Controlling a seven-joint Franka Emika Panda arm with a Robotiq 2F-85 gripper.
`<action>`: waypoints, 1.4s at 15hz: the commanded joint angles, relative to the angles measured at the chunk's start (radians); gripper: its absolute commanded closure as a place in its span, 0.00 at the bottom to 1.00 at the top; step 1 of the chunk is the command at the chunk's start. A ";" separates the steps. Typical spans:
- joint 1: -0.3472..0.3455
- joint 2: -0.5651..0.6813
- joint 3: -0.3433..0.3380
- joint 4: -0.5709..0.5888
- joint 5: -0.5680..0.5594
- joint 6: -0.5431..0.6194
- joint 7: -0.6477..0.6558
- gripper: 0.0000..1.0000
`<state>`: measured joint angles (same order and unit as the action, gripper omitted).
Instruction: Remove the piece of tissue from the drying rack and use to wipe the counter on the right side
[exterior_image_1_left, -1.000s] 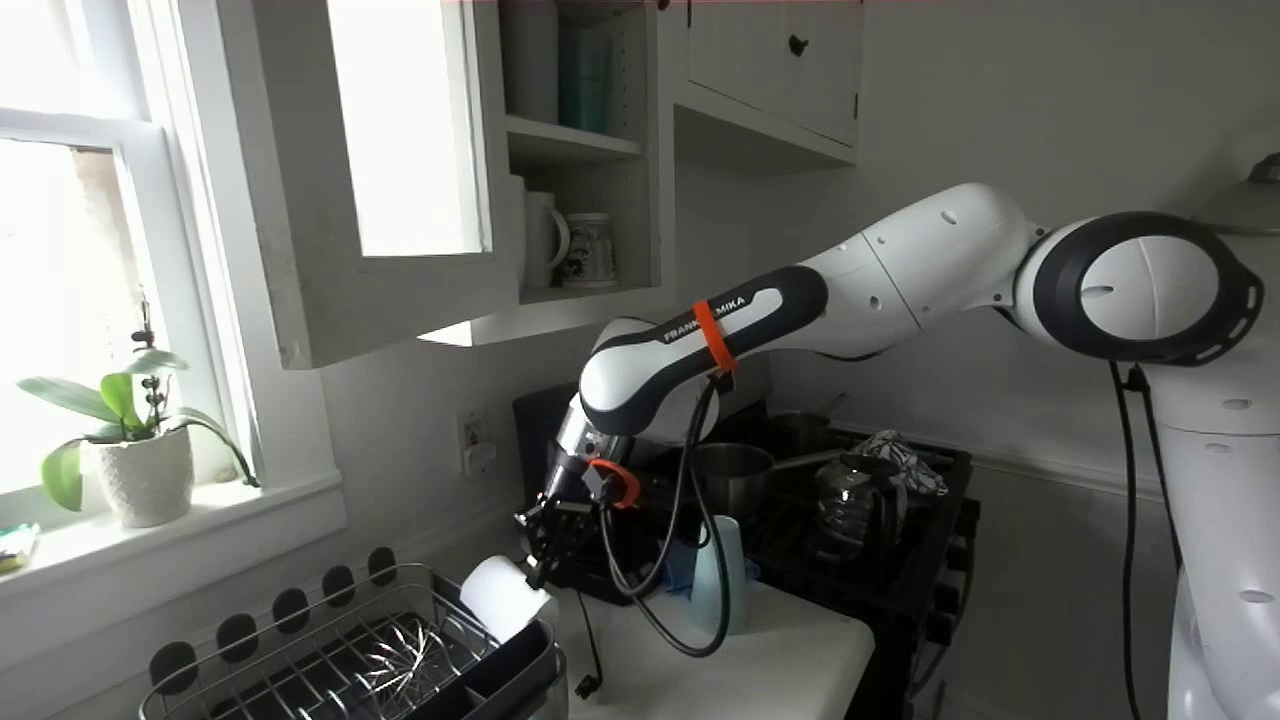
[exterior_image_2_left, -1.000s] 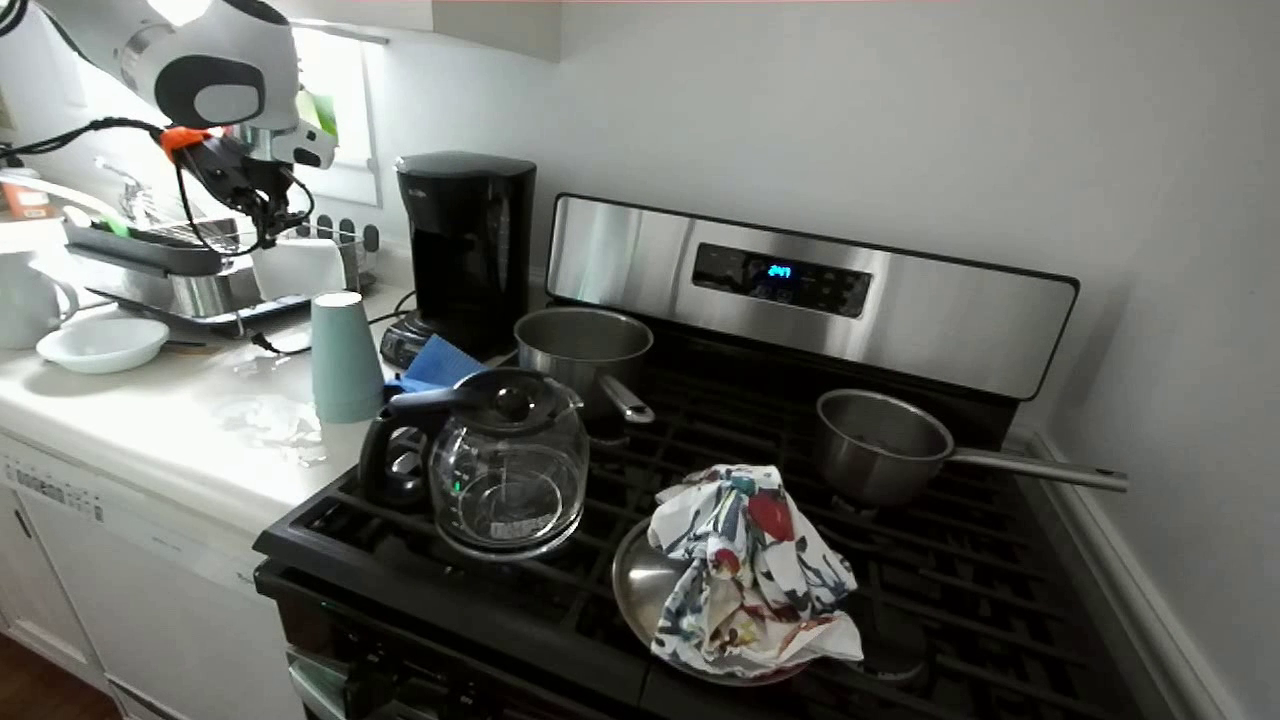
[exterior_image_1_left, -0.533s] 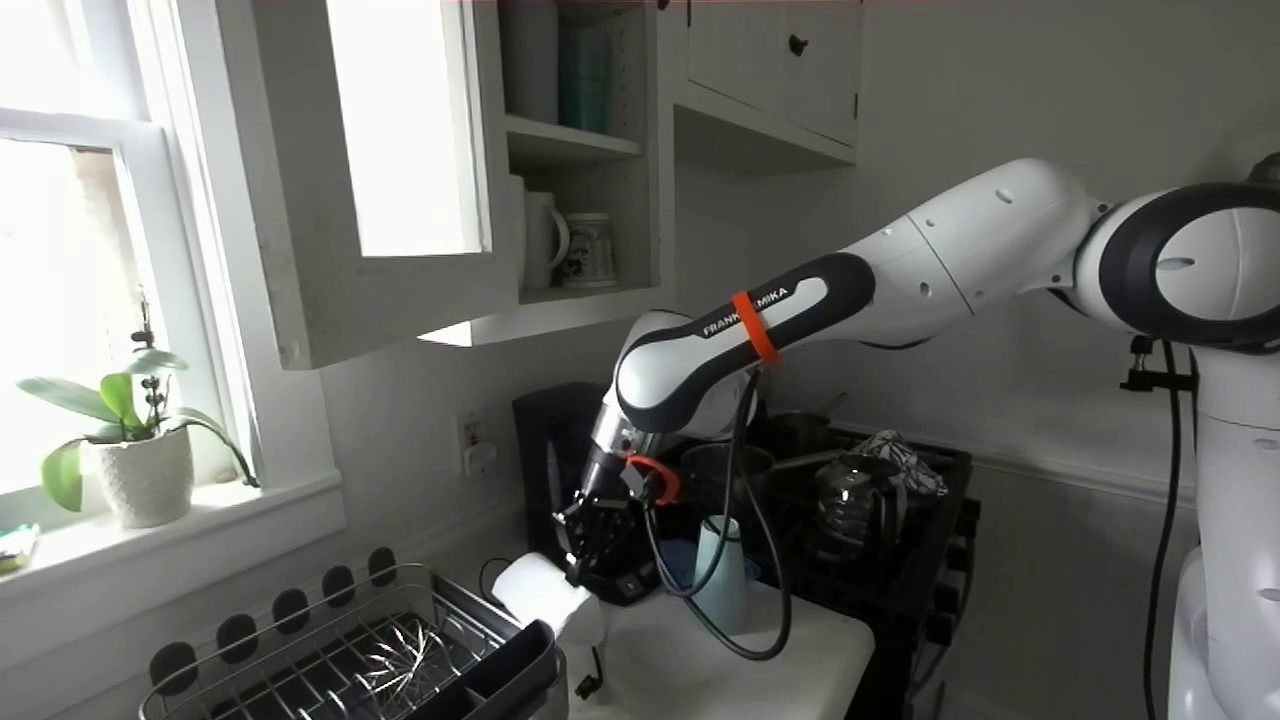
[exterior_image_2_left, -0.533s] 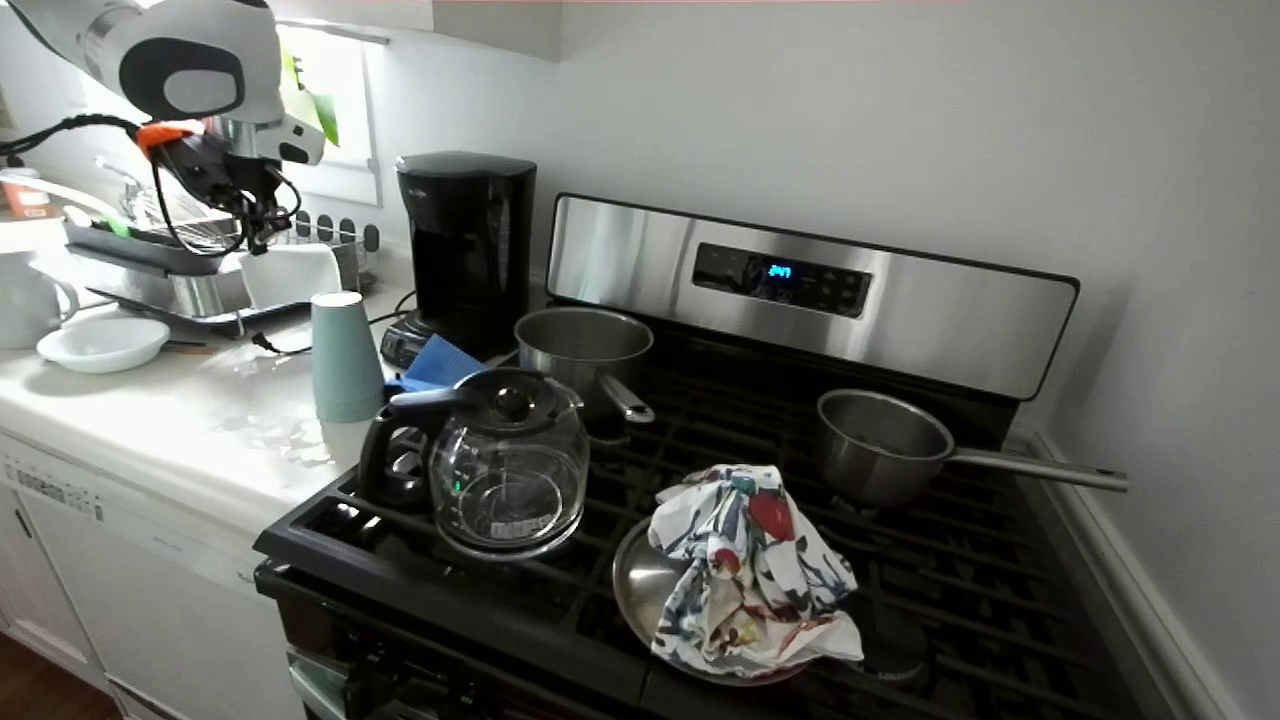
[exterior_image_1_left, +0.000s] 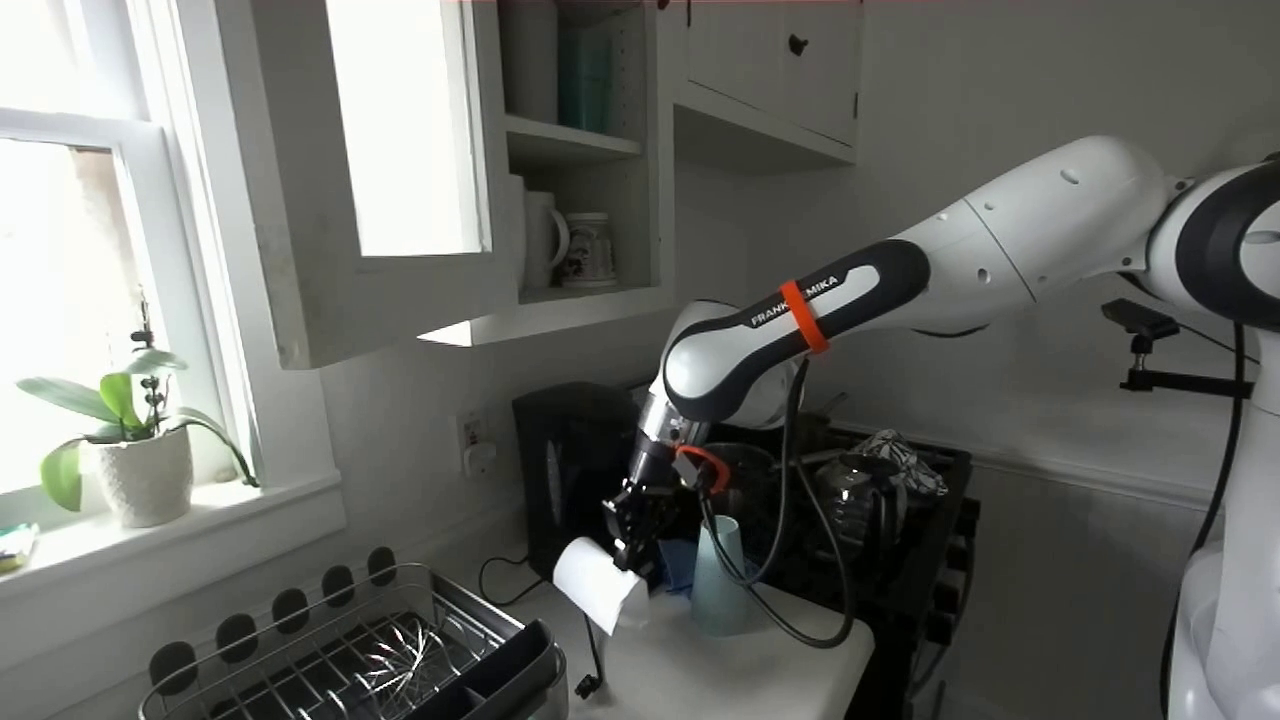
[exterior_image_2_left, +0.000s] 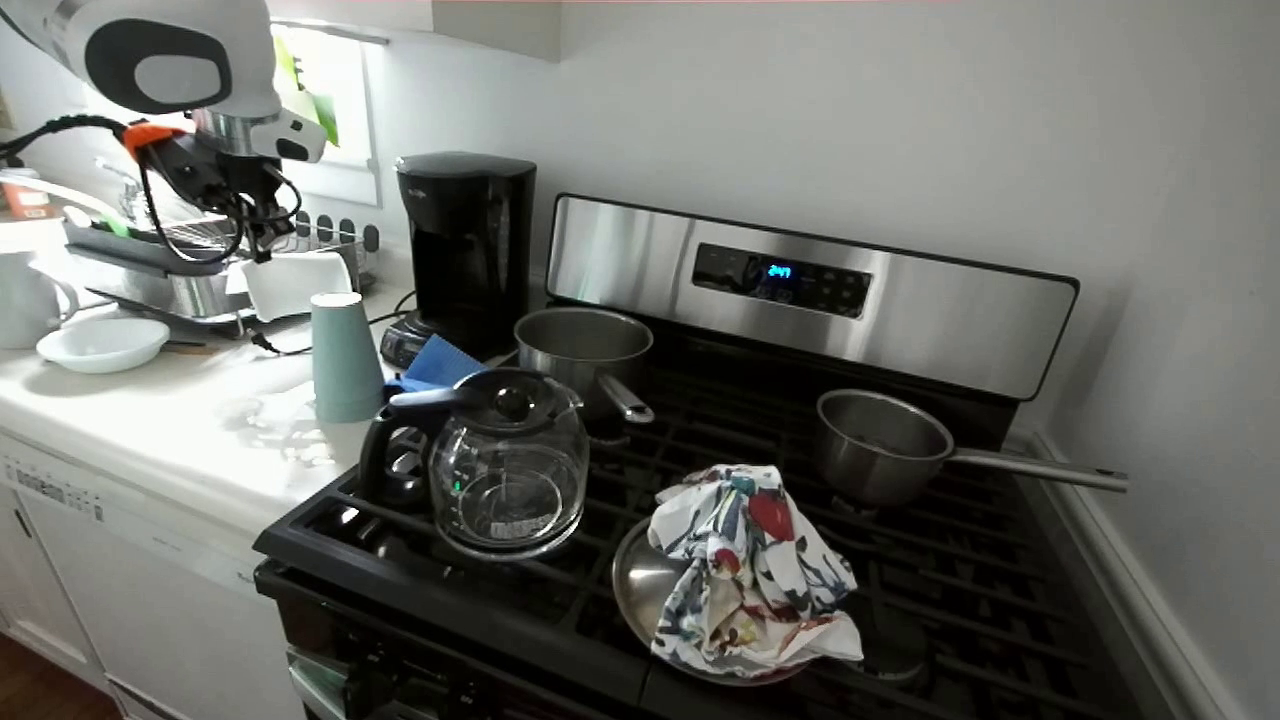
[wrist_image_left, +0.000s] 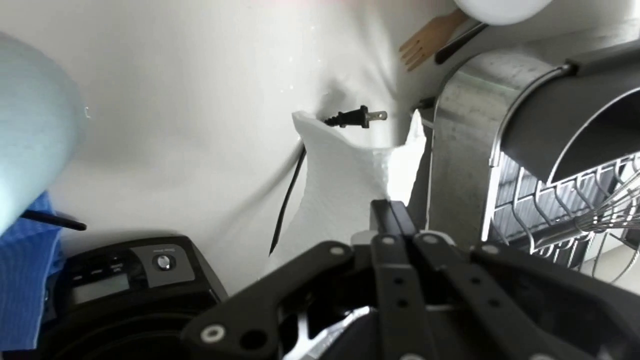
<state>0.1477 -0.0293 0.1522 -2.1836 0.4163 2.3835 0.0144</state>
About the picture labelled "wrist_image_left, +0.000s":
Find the black coffee maker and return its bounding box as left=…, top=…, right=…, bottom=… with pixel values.
left=38, top=234, right=229, bottom=360

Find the wooden fork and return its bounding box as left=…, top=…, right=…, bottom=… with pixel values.
left=398, top=9, right=472, bottom=74

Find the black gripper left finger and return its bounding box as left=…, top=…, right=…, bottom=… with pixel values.
left=180, top=198, right=436, bottom=360

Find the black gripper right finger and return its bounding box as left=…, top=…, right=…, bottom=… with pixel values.
left=398, top=203, right=640, bottom=360

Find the light teal cup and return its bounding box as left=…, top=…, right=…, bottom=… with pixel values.
left=0, top=31, right=90, bottom=236

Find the black power cord with plug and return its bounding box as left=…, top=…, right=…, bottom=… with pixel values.
left=265, top=104, right=390, bottom=259

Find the white bowl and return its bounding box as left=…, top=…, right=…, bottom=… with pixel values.
left=451, top=0, right=556, bottom=29

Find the black utensil handle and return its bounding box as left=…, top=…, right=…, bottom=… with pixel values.
left=434, top=22, right=489, bottom=68

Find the thin black rod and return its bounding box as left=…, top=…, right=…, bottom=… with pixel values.
left=17, top=209, right=90, bottom=234

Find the blue cloth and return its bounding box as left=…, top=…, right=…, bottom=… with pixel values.
left=0, top=193, right=65, bottom=352

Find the stainless steel drying rack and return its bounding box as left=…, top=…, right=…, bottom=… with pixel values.
left=426, top=37, right=640, bottom=296

